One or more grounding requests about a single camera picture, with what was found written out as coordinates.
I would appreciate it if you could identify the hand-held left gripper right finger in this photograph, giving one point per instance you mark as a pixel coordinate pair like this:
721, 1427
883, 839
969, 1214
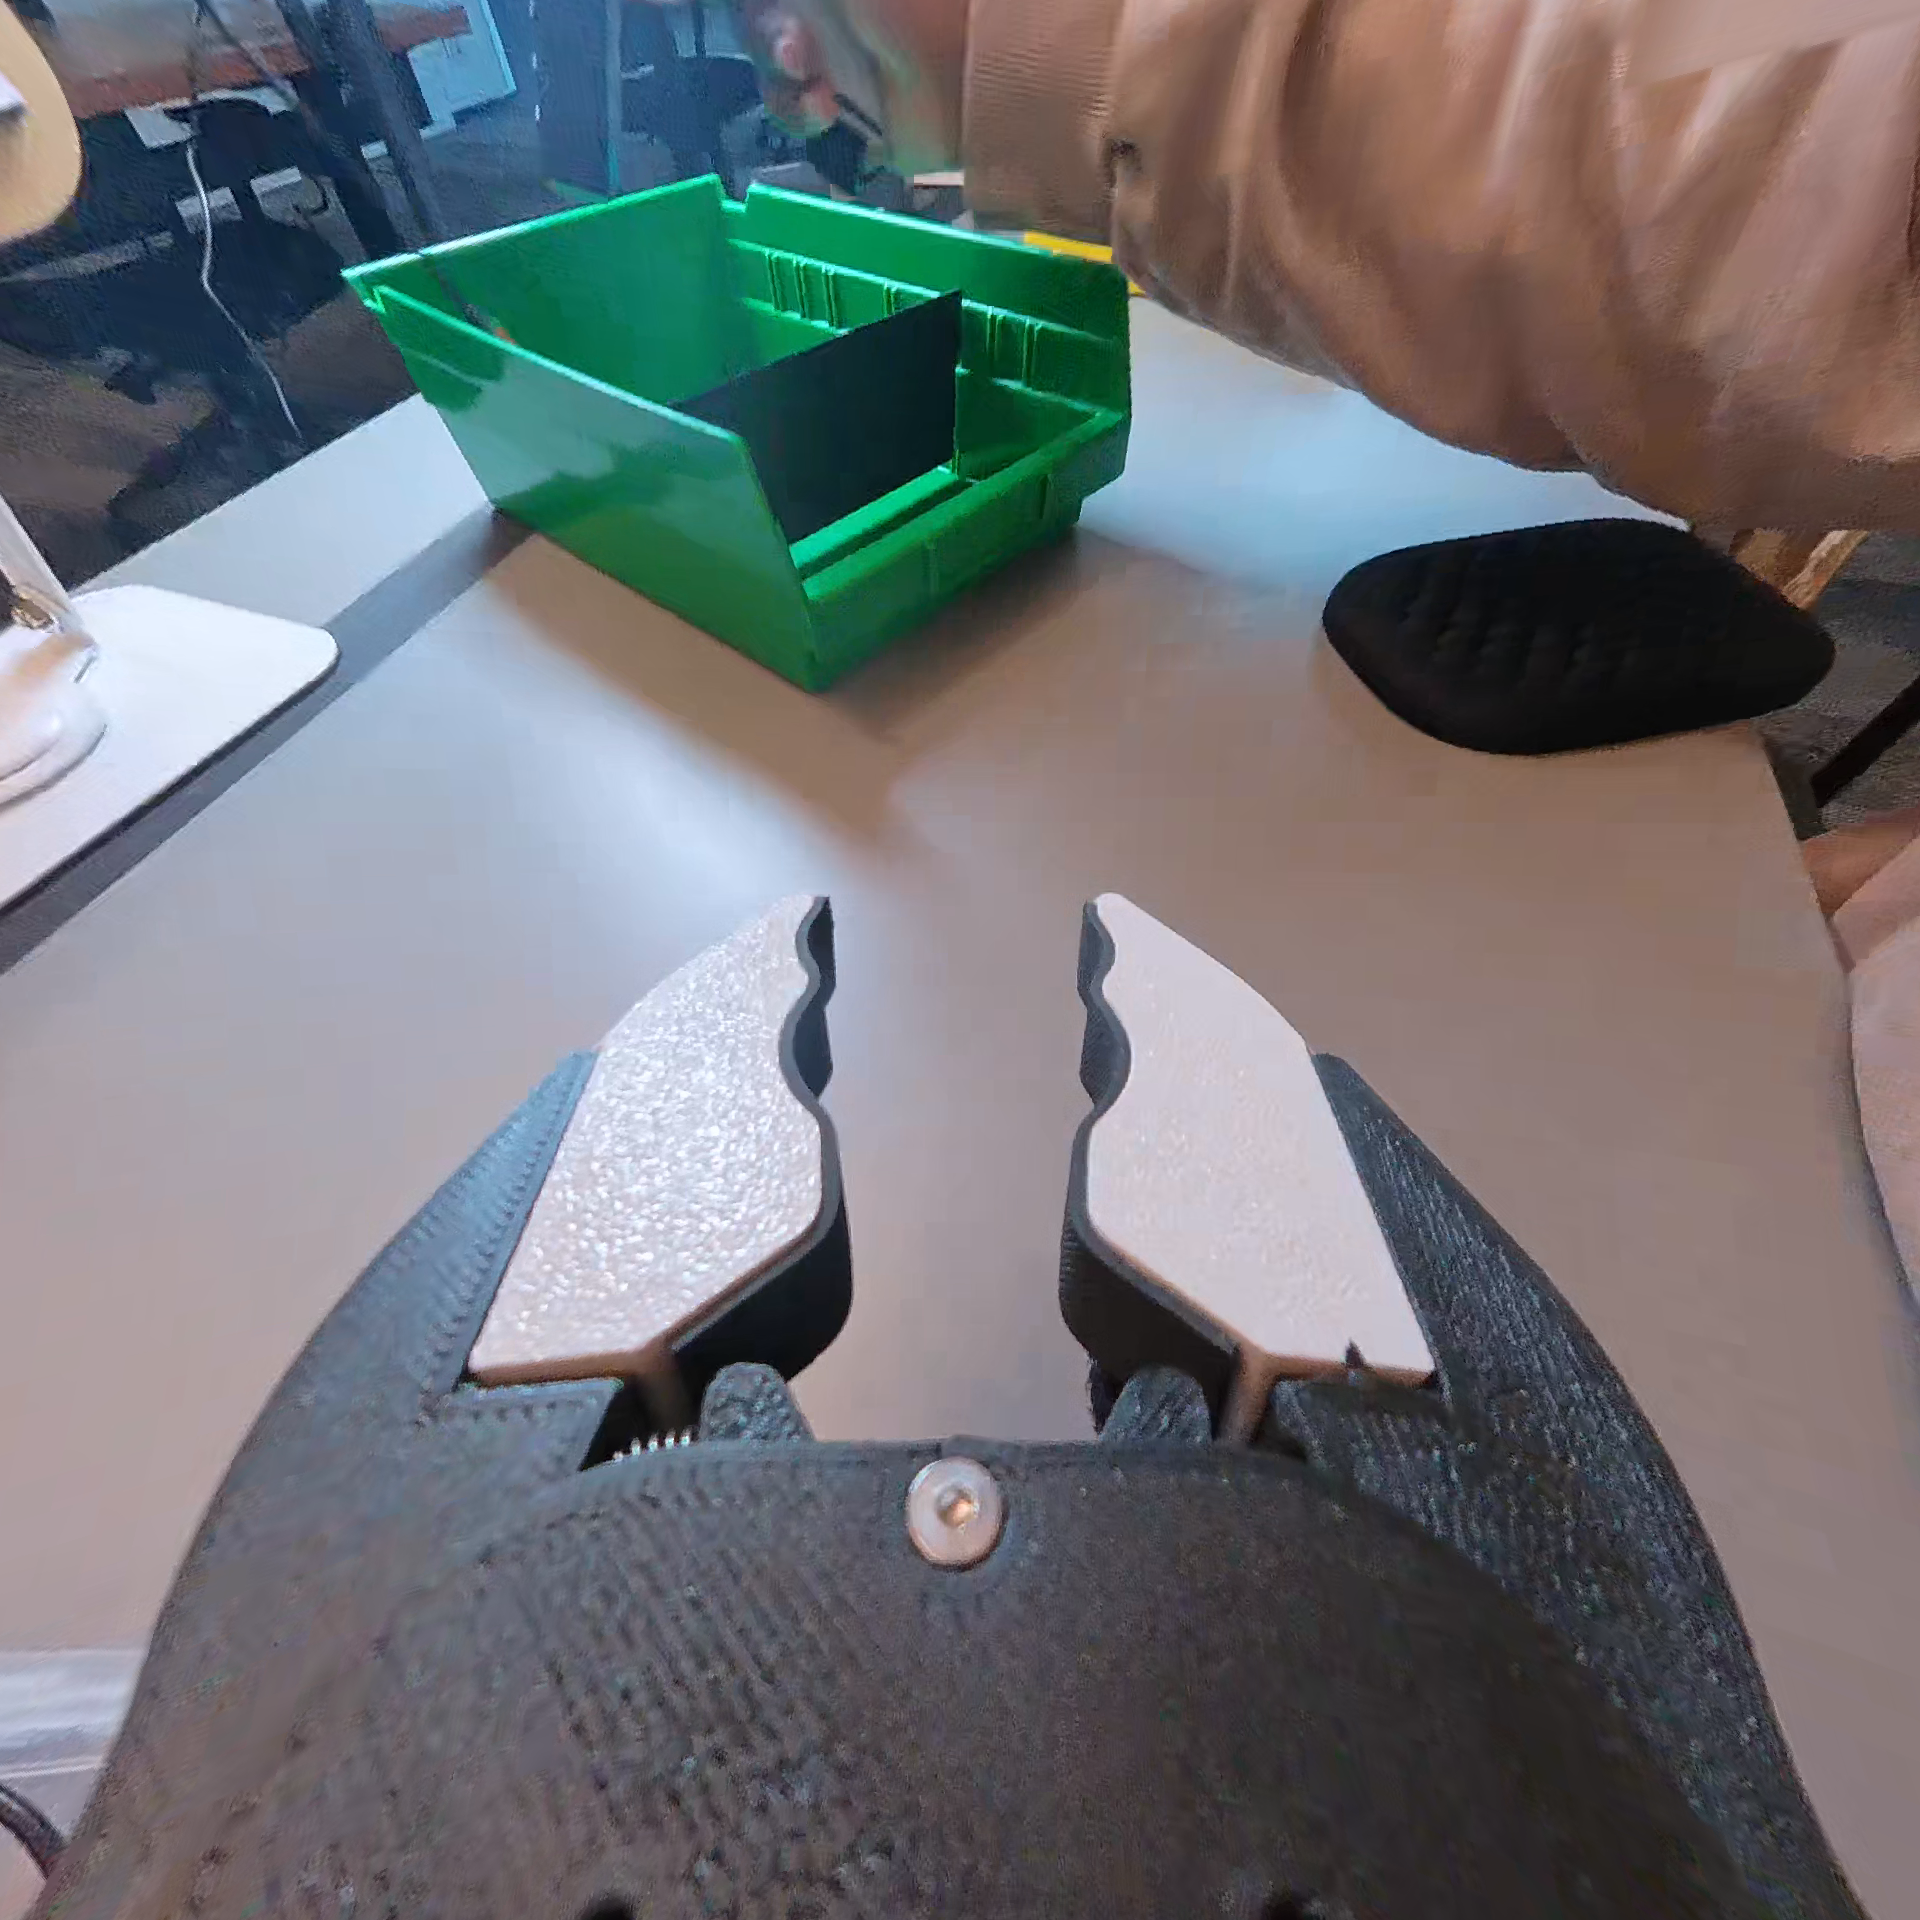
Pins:
1230, 1171

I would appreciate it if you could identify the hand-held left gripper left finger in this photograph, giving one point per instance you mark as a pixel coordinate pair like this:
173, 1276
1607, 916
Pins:
675, 1171

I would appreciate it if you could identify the person's right forearm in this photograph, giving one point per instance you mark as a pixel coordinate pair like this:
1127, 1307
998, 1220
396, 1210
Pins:
1425, 224

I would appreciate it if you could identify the person's leg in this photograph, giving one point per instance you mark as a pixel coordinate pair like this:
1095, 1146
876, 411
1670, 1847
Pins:
1882, 1080

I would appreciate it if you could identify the green plastic bin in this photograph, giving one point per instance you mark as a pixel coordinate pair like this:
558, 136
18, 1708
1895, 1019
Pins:
630, 494

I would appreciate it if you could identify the white flat stand base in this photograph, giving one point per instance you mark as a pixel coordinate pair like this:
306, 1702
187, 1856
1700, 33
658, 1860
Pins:
181, 675

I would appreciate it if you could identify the black bin divider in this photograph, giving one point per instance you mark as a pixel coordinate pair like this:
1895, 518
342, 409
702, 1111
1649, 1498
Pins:
855, 420

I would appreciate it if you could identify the clear glass object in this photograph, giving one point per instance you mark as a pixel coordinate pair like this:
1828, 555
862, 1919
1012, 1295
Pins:
44, 720

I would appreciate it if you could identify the wooden chair part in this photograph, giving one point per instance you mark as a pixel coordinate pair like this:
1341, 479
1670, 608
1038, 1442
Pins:
1801, 563

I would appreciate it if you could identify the brown-edged table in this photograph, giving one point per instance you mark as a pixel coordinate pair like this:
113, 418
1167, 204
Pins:
271, 52

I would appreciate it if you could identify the beige rounded object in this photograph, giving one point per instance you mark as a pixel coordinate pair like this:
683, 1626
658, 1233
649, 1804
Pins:
30, 148

